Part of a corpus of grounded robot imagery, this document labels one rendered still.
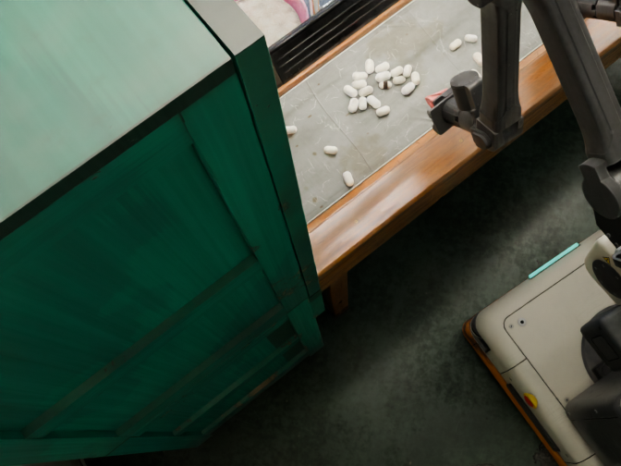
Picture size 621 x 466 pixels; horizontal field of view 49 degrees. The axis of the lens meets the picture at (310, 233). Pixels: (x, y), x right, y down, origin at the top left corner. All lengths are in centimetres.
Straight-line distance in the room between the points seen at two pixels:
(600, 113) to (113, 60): 73
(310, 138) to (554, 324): 90
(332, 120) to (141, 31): 114
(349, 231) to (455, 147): 32
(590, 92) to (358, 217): 66
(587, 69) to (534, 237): 140
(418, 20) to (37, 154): 138
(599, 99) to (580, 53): 7
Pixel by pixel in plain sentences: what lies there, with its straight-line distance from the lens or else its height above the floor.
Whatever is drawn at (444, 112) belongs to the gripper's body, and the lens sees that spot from 146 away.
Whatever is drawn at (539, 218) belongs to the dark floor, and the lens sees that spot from 243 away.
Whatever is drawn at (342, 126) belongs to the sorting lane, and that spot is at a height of 74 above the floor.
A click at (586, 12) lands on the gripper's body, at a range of 165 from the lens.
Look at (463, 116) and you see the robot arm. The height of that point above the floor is 98.
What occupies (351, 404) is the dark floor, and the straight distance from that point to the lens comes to 224.
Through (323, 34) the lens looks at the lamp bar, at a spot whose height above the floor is 108.
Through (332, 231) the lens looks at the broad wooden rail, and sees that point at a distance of 153.
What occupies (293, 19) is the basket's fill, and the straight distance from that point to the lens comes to 181.
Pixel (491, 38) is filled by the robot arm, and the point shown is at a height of 126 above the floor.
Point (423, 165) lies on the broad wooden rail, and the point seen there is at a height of 76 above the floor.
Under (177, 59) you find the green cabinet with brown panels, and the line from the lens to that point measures 54.
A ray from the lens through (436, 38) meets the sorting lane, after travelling 178.
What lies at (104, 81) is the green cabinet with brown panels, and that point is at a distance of 55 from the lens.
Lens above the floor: 223
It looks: 73 degrees down
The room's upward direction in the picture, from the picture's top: 12 degrees counter-clockwise
